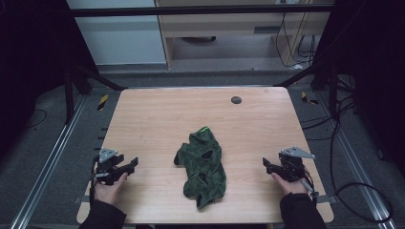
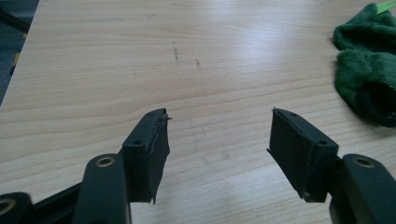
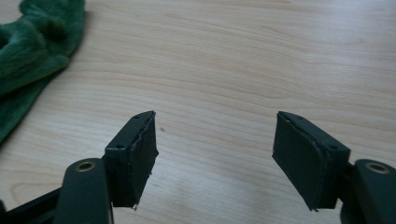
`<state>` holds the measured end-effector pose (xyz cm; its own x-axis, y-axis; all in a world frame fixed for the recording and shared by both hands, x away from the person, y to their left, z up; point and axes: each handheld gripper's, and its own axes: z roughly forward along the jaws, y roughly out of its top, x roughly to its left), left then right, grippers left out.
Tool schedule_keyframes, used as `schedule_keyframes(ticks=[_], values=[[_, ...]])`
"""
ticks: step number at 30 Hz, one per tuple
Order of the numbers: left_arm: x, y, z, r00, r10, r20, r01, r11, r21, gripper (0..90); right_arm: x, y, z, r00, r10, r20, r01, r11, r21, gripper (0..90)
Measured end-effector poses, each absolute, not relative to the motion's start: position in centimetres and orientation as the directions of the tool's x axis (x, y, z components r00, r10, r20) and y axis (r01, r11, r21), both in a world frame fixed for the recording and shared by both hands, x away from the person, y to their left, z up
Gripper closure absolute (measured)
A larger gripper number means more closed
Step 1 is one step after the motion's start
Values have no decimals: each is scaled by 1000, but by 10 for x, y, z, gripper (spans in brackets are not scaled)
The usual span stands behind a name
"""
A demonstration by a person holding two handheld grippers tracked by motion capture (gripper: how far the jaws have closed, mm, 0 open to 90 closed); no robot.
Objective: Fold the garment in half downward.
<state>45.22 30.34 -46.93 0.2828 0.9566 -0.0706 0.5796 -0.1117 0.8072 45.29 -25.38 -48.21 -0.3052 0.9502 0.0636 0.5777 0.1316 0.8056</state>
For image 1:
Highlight yellow black striped tape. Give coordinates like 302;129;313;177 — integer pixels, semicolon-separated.
301;91;319;106
96;94;110;112

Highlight person's left hand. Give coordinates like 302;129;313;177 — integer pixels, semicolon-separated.
93;172;129;206

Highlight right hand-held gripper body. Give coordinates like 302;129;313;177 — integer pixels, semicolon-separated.
277;146;316;183

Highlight hand-held gripper black cable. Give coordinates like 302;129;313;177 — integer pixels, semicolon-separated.
89;155;100;206
299;168;320;206

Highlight thin black floor cable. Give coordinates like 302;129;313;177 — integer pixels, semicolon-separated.
24;108;49;130

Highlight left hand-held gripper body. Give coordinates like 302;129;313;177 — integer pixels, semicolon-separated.
94;147;126;186

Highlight crumpled dark green cloth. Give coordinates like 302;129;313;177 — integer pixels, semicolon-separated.
173;126;227;211

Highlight grey table edge bracket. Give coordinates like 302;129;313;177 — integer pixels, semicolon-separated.
315;195;338;205
73;195;92;205

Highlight black horizontal frame bar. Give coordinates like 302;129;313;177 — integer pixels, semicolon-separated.
70;4;335;18

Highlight long black looped floor cable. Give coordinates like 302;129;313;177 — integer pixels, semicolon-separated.
330;120;394;224

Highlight left hand-held gripper black cable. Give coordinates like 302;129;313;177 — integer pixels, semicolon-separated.
89;155;100;206

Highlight right hand-held gripper black cable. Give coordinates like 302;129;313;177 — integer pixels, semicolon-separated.
299;168;320;206

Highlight light wooden desk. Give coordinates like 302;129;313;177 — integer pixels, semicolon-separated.
154;0;335;70

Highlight black hanging desk cables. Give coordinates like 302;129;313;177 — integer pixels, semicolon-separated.
274;0;317;69

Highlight black metal stand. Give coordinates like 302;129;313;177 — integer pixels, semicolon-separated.
62;63;128;126
274;56;340;120

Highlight white cabinet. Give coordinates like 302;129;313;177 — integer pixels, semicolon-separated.
66;0;168;66

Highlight person's right hand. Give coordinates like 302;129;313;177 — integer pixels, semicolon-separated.
270;172;309;197

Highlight aluminium floor rail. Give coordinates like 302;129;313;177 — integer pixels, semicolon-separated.
314;92;399;229
9;94;88;229

